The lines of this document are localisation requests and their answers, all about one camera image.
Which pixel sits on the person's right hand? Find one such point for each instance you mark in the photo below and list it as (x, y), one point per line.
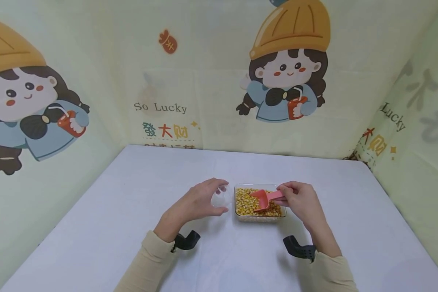
(302, 202)

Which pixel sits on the person's left hand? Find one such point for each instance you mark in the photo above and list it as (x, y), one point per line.
(193, 202)

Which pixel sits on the person's left index finger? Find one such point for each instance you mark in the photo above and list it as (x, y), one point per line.
(217, 182)

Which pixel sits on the person's right fingers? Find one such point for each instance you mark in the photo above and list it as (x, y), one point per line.
(281, 194)

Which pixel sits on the person's left thumb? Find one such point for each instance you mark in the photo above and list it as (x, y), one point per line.
(221, 210)

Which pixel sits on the small clear plastic cup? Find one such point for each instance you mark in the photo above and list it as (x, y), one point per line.
(219, 197)

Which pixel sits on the pink plastic scoop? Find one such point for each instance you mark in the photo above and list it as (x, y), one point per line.
(265, 198)

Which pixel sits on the person's right forearm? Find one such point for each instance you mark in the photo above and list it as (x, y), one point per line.
(326, 259)

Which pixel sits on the person's left forearm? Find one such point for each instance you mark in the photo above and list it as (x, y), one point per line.
(151, 255)

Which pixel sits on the clear rectangular plastic container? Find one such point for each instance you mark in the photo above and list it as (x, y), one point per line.
(259, 202)

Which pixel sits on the pile of yellow corn kernels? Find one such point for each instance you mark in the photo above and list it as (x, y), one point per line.
(246, 202)

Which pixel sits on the black wrist band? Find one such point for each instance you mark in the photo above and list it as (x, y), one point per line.
(299, 247)
(186, 241)

